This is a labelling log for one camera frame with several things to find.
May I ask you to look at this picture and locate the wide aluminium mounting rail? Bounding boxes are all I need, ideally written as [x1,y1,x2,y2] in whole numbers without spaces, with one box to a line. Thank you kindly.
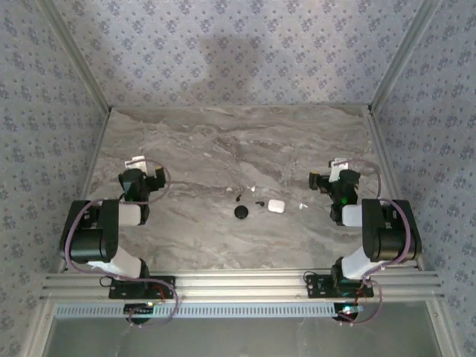
[39,270,446,303]

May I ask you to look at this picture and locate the grey metal sheet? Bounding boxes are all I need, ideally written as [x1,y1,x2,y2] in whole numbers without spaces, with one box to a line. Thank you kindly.
[48,318,443,357]

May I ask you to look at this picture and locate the thin aluminium table edge rail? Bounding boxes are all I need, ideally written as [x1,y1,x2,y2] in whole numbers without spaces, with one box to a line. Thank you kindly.
[110,104,370,112]

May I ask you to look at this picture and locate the aluminium corner post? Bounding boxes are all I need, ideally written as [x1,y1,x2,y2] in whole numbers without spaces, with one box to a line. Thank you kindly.
[35,0,114,112]
[367,0,444,112]

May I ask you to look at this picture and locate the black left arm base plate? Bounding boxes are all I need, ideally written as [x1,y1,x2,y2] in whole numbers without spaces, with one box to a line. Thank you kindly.
[109,275,176,300]

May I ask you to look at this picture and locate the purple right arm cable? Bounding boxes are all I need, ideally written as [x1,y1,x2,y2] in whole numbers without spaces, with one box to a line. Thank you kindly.
[332,158,413,328]

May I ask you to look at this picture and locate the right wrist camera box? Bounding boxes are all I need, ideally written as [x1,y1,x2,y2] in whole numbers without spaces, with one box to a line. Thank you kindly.
[329,158,350,183]

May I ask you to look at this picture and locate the aluminium table side rail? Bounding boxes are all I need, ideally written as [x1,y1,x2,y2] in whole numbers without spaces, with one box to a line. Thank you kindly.
[59,107,112,271]
[367,106,427,271]

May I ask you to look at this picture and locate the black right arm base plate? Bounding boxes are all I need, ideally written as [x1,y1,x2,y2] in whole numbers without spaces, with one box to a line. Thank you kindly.
[306,274,375,298]

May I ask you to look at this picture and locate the black controller board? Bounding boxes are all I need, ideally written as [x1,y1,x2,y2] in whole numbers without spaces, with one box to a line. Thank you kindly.
[333,303,364,324]
[123,303,155,324]

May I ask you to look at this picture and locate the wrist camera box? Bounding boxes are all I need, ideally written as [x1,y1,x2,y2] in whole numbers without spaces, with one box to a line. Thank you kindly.
[125,155,148,170]
[329,158,350,183]

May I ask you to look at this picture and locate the grey slotted cable duct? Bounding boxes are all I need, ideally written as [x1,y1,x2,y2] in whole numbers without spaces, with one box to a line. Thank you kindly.
[54,301,336,320]

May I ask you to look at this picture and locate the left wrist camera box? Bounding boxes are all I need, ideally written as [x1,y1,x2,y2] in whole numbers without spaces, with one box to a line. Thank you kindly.
[125,155,148,170]

